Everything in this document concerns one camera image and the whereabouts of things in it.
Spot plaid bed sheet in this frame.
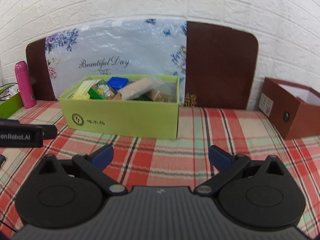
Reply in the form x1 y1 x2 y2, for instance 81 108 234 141
1 101 319 238

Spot dark brown headboard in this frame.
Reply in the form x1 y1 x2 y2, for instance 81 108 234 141
25 21 259 109

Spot pink thermos bottle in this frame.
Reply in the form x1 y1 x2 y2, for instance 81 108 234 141
14 61 36 109

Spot yellow medicine box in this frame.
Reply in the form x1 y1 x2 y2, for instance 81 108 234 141
70 80 99 100

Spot floral plastic-wrapped pillow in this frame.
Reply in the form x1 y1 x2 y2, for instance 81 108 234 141
44 18 187 102

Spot black cables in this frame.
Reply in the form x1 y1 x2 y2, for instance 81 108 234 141
0 82 18 101

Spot blue square tin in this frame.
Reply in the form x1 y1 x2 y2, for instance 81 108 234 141
107 76 129 91

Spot brown cardboard box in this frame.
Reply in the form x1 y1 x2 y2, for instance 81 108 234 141
258 77 319 140

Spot orange gold small box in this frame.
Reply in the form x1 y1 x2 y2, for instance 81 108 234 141
146 89 168 102

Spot small green tray box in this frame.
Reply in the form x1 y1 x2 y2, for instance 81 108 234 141
1 82 23 119

